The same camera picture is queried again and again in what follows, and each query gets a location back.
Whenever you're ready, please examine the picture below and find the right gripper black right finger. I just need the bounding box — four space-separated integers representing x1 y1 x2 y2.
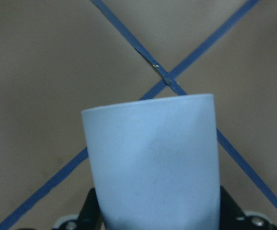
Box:
219 186 246 230

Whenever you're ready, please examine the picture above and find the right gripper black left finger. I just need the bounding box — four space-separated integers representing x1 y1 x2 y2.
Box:
77 187 102 230

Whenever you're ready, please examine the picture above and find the light blue plastic cup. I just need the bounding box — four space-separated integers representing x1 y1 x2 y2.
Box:
81 94 220 230

